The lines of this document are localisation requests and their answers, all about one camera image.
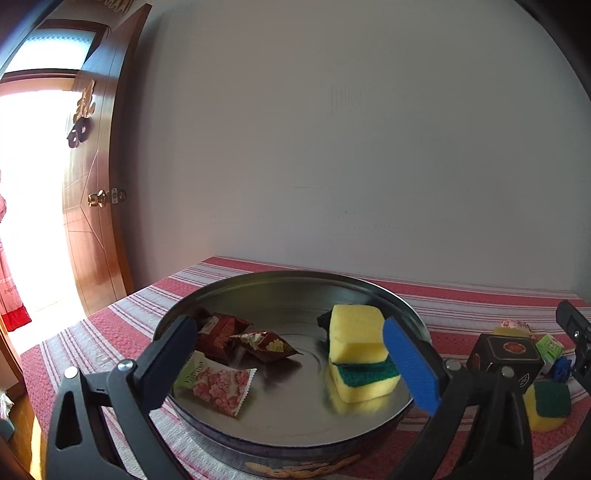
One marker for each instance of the red striped tablecloth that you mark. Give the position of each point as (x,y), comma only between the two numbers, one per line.
(115,318)

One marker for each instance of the black rectangular box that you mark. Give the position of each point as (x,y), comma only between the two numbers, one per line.
(503,353)

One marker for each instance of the round metal cookie tin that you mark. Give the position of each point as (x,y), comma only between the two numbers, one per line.
(286,415)

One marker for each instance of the red flower print snack packet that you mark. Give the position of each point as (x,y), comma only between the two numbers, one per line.
(265,346)

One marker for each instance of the plain red snack packet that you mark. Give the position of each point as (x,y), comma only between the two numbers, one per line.
(221,334)

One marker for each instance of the pink flower green packet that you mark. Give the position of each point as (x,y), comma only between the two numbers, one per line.
(214,385)

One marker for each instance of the wooden door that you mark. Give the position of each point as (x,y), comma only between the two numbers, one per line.
(101,240)

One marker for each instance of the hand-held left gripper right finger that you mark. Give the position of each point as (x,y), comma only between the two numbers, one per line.
(411,360)

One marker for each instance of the brass door knob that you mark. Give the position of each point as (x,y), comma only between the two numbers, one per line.
(98,198)

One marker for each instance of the yellow green scouring sponge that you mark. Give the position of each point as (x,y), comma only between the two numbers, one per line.
(358,332)
(364,385)
(547,401)

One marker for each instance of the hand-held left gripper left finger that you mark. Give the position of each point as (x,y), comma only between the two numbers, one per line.
(173,355)

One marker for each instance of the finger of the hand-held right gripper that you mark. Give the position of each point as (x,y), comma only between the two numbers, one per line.
(582,332)
(562,369)

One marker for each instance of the red hanging cloth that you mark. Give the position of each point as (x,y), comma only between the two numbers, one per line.
(11,295)

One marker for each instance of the gold door ornament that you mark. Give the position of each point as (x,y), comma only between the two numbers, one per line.
(82,110)

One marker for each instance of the pink flower beige packet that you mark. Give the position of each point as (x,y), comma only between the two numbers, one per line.
(515,325)

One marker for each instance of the green white packet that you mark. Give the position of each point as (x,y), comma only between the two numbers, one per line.
(549,350)

